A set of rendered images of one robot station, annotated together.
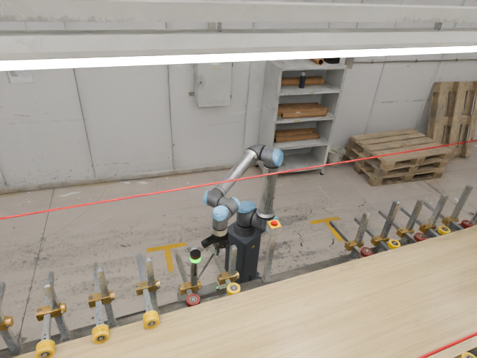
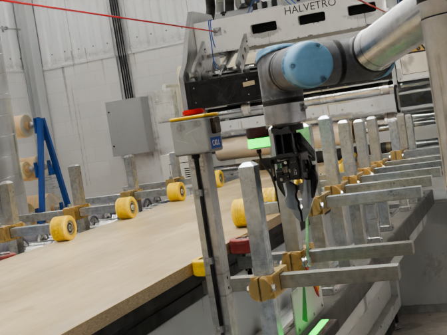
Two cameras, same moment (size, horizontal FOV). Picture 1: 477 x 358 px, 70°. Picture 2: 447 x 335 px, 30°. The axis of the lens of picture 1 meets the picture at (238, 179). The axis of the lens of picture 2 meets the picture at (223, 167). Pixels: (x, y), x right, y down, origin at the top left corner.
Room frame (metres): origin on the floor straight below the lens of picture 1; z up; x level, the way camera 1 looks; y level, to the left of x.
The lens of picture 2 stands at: (2.70, -1.30, 1.20)
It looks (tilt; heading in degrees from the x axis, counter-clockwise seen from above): 3 degrees down; 134
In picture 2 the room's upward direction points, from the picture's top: 9 degrees counter-clockwise
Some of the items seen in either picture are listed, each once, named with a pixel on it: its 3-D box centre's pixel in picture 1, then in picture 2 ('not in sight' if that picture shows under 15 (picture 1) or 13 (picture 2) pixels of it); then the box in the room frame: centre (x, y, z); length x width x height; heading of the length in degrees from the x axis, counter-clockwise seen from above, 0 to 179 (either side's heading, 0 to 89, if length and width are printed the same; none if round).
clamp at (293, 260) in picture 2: (190, 287); (297, 258); (1.40, 0.25, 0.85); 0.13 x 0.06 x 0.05; 114
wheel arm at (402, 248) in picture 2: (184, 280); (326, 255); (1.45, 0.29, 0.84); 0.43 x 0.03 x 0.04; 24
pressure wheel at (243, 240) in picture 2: (193, 305); (247, 258); (1.27, 0.21, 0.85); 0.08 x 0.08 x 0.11
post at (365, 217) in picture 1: (358, 238); not in sight; (1.91, -0.92, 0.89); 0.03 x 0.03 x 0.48; 24
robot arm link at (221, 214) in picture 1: (220, 217); (280, 75); (1.56, 0.09, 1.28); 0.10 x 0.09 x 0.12; 152
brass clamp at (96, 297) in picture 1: (101, 298); (336, 191); (1.20, 0.71, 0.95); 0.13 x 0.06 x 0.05; 114
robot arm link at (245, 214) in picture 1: (246, 213); not in sight; (2.24, -0.09, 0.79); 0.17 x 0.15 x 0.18; 62
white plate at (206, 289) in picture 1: (197, 291); (308, 301); (1.45, 0.21, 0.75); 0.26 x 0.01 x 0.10; 114
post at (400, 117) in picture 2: not in sight; (407, 164); (0.61, 2.06, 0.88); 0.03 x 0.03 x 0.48; 24
